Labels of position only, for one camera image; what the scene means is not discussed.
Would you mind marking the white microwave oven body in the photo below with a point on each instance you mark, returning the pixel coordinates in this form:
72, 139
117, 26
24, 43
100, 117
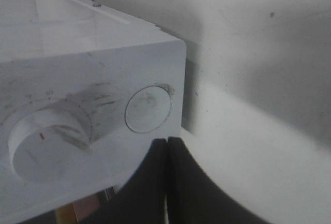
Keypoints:
92, 59

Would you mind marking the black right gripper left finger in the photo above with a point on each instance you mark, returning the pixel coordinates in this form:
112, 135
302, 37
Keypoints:
141, 199

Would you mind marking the white timer knob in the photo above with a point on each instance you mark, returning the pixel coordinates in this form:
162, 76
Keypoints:
42, 143

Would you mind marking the pink round plate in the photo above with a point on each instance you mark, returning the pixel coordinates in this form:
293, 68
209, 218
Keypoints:
86, 206

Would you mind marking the toy sandwich with lettuce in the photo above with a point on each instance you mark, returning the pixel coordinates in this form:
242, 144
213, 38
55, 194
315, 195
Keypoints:
66, 215

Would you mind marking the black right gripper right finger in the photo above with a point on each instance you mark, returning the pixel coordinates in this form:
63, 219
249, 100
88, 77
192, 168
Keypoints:
192, 197

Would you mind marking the round door release button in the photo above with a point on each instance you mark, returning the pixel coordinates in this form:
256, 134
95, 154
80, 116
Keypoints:
148, 109

